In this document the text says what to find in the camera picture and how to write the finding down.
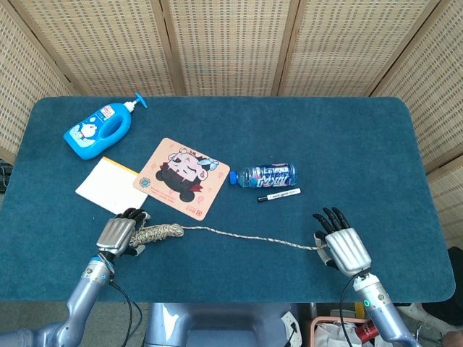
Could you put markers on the woven bamboo screen panel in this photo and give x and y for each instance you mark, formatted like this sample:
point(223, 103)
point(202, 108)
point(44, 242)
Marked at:
point(434, 108)
point(361, 43)
point(108, 43)
point(231, 43)
point(21, 90)

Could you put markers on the white power strip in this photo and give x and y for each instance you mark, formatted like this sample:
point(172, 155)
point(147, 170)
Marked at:
point(289, 321)

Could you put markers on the teal felt table cover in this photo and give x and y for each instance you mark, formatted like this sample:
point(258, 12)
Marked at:
point(253, 126)

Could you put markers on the white notepad with yellow edge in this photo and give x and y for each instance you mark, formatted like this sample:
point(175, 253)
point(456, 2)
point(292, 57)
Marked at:
point(108, 188)

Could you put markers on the pink plastic basket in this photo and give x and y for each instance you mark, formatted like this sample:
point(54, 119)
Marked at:
point(314, 332)

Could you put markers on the pink cartoon mouse pad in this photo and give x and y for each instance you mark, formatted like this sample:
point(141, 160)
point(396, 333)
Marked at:
point(181, 173)

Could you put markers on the red soda can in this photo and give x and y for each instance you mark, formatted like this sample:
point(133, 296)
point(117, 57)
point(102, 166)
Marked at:
point(365, 330)

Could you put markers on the yellow post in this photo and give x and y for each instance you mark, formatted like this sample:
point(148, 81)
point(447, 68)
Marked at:
point(359, 309)

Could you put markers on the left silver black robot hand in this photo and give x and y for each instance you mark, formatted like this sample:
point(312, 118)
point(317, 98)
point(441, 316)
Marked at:
point(115, 235)

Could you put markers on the blue-grey robot torso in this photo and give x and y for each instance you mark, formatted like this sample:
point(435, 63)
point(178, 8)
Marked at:
point(217, 325)

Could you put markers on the white whiteboard marker black cap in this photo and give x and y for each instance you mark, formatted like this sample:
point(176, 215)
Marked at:
point(278, 194)

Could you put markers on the blue pump lotion bottle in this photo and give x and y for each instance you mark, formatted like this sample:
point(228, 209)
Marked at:
point(90, 133)

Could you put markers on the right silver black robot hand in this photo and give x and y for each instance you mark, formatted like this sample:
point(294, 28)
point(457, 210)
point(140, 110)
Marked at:
point(347, 249)

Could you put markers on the blue labelled drink bottle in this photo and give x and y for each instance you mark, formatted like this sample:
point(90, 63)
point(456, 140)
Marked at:
point(267, 176)

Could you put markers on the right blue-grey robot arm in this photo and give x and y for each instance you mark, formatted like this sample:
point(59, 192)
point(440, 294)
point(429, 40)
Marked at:
point(380, 311)

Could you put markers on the white plastic bag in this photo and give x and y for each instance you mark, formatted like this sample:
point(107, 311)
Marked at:
point(329, 334)

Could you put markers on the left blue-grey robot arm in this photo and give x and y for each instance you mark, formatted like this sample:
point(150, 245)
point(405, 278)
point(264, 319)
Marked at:
point(83, 296)

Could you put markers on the black box device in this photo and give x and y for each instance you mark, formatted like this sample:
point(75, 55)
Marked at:
point(4, 177)

